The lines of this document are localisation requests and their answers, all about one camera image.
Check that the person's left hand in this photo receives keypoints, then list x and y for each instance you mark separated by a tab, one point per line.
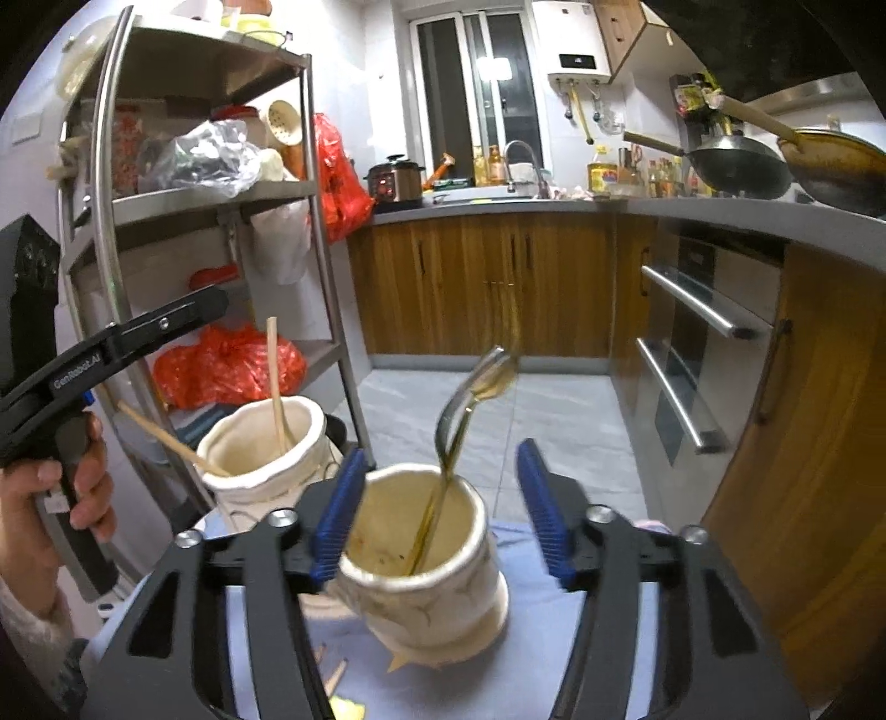
28	526

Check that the white plastic bag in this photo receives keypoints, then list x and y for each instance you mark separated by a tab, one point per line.
280	239

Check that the white water heater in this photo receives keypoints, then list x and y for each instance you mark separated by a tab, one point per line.
571	34

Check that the beige plastic strainer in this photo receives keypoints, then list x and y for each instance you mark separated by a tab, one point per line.
284	124

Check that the metal faucet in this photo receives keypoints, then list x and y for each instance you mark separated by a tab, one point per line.
519	149

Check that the window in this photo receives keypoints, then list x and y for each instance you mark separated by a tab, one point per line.
443	90

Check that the range hood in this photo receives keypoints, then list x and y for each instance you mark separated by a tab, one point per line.
824	93

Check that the wooden base cabinets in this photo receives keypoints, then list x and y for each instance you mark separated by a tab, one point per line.
484	284

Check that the wooden wall cabinet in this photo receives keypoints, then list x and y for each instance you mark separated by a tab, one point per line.
623	31

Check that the built-in steel oven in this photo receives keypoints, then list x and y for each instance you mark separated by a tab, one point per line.
692	311

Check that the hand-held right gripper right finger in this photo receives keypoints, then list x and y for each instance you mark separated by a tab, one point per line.
543	516

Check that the white ceramic cup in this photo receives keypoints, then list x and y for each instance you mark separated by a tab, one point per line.
429	609
263	488

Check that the row of condiment bottles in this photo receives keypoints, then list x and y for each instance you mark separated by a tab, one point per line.
671	180

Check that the metal spoon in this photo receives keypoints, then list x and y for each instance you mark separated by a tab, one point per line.
453	415

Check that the rice cooker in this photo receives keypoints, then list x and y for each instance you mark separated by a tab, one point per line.
393	183

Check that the yellow green packet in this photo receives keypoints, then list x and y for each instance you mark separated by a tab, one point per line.
696	93

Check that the cooking oil bottle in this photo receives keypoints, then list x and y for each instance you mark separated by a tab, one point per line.
602	176

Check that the metal shelf rack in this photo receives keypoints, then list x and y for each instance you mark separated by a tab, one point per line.
107	173

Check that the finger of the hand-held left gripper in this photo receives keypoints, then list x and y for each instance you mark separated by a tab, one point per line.
166	322

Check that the clear plastic bag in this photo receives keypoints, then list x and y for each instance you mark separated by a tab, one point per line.
201	156

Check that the light blue tablecloth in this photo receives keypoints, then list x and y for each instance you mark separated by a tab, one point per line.
533	644

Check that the red plastic bag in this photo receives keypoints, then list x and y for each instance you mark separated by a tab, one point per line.
336	187
228	367

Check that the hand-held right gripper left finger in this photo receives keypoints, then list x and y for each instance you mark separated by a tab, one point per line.
338	526

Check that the person's left forearm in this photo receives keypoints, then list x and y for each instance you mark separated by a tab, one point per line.
28	658

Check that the dark metal wok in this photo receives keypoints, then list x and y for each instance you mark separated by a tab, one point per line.
740	169

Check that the wooden chopstick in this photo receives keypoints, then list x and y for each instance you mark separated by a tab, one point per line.
275	381
173	443

